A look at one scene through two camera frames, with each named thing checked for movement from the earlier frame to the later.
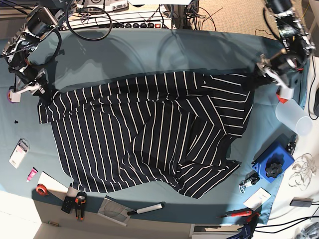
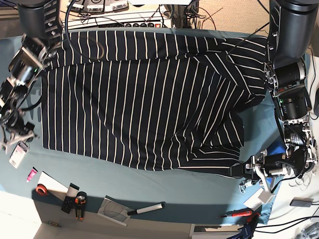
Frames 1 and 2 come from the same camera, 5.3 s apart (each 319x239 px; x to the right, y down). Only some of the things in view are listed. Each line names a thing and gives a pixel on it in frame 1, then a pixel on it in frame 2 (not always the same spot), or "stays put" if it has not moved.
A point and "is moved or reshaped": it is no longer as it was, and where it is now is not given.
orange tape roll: [41, 189] stays put
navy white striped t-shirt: [172, 130] is moved or reshaped
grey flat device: [299, 201] stays put
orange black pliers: [80, 198] stays put
